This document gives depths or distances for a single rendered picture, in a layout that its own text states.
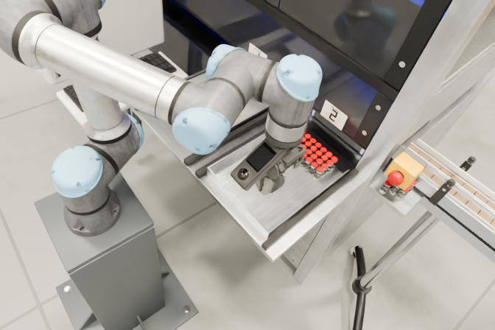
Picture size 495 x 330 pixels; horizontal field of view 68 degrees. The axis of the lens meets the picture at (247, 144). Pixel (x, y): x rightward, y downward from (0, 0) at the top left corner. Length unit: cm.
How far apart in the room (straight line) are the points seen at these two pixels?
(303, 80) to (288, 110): 6
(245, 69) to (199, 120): 14
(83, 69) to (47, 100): 208
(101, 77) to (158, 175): 159
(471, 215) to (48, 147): 210
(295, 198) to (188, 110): 61
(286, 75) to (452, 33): 41
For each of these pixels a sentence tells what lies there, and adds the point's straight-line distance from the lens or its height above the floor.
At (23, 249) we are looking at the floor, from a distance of 210.
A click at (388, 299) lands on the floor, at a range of 208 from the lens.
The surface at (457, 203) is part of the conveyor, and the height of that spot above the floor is 93.
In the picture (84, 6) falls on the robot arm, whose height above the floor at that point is 137.
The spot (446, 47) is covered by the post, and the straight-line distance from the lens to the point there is 90.
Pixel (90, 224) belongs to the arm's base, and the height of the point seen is 84.
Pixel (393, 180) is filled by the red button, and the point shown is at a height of 100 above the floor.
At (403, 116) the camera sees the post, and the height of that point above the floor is 116.
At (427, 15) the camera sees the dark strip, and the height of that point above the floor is 141.
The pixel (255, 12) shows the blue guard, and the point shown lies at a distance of 123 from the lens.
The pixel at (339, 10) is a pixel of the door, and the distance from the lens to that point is 102.
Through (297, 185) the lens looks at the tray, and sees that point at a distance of 111.
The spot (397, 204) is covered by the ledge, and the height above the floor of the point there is 88.
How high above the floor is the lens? 177
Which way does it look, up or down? 49 degrees down
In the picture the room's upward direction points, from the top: 11 degrees clockwise
